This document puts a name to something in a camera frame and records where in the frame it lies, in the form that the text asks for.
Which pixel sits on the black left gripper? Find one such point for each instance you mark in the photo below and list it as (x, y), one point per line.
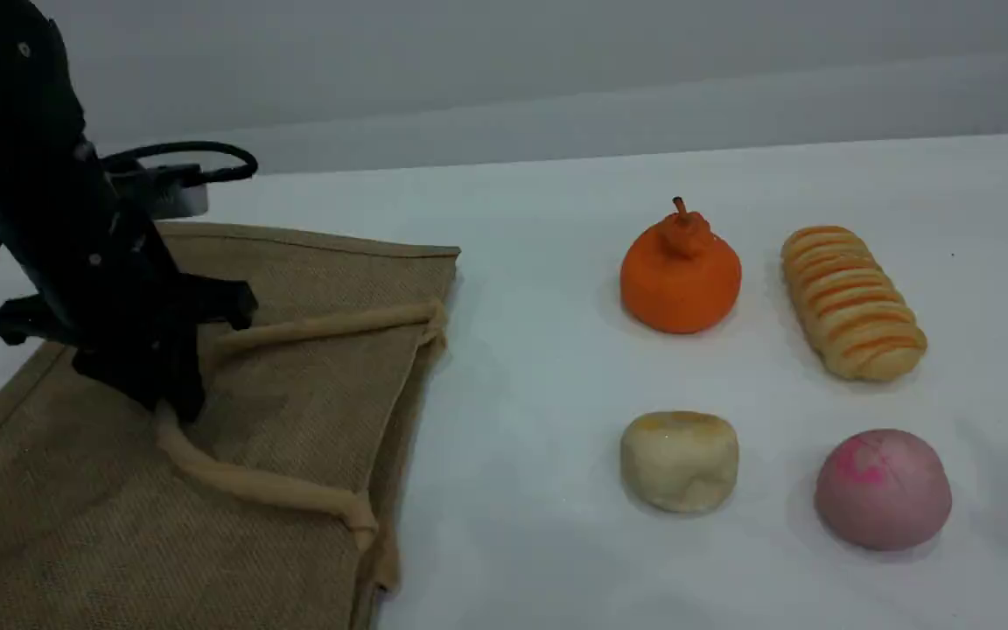
(93, 262)

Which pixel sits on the brown jute tote bag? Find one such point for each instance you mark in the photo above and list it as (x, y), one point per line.
(311, 411)

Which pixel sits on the pale egg yolk pastry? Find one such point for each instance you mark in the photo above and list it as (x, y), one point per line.
(679, 464)

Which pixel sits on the orange toy fruit with stem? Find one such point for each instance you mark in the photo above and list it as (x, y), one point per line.
(679, 280)

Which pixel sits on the striped yellow bread loaf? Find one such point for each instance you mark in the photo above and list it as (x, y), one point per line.
(854, 306)

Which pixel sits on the pink round bun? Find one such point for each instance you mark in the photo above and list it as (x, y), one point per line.
(885, 494)

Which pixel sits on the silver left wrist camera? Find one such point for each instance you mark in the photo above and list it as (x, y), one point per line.
(176, 197)

